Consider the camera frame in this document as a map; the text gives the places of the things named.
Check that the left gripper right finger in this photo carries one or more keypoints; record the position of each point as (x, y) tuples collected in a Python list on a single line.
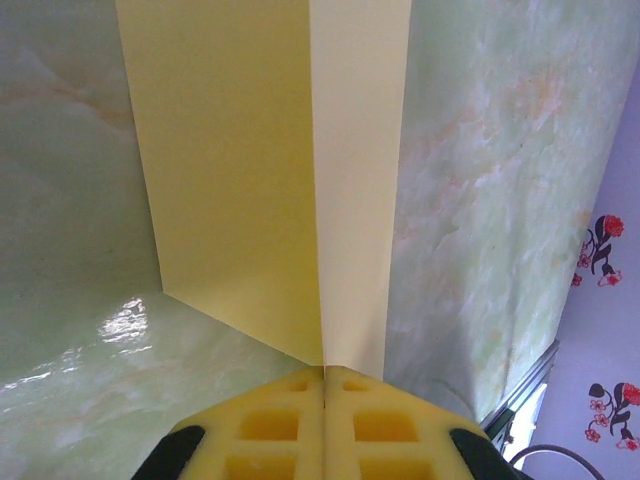
[(342, 415)]

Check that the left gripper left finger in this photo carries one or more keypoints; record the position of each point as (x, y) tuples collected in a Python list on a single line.
[(310, 410)]

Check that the aluminium side rail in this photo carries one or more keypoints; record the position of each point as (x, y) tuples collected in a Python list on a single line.
[(530, 385)]

